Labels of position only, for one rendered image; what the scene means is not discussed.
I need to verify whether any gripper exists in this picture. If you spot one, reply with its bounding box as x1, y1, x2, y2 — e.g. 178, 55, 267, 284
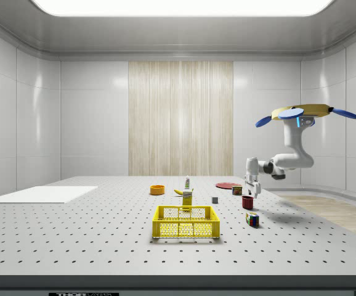
243, 173, 262, 199

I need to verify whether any red plate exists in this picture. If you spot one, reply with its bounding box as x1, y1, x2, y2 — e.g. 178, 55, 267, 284
215, 182, 242, 190

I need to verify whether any puzzle cube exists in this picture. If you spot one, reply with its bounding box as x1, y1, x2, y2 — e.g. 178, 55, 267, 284
245, 212, 260, 228

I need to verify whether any yellow white carton box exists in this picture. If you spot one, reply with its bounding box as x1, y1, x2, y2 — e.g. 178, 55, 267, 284
182, 190, 193, 212

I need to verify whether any yellow basket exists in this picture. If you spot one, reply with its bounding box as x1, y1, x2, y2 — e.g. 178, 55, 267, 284
152, 205, 222, 240

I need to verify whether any drone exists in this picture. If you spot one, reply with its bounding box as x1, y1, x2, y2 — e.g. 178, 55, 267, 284
255, 104, 356, 128

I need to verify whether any white board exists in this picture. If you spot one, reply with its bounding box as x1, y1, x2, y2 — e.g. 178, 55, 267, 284
0, 186, 99, 204

